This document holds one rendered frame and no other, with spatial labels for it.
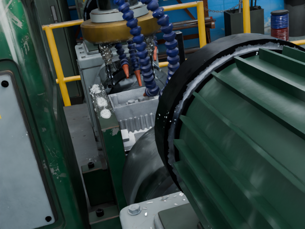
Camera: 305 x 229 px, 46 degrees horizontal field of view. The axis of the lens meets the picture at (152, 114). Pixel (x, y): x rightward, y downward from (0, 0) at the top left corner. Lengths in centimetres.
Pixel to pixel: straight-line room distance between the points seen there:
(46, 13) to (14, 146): 343
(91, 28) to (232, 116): 55
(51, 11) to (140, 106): 328
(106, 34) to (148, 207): 41
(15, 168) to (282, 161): 59
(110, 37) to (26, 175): 32
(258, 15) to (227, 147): 552
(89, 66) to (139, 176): 74
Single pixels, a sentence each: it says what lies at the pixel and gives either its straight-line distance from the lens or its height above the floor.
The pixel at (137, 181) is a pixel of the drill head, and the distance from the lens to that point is 62.
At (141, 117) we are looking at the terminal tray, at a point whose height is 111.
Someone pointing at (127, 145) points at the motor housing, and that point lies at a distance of 85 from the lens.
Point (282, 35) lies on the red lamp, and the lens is 133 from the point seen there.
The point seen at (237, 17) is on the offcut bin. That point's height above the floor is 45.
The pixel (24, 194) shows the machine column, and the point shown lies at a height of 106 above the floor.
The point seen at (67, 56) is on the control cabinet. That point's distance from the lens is 414.
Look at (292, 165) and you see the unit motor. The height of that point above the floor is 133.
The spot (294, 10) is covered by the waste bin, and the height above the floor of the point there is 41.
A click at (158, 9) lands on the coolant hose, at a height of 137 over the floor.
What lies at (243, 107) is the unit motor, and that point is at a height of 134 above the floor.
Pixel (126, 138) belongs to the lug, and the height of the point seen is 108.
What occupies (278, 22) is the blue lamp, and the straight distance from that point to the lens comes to 132.
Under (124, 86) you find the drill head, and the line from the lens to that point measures 109.
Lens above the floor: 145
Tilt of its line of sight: 23 degrees down
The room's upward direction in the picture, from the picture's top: 9 degrees counter-clockwise
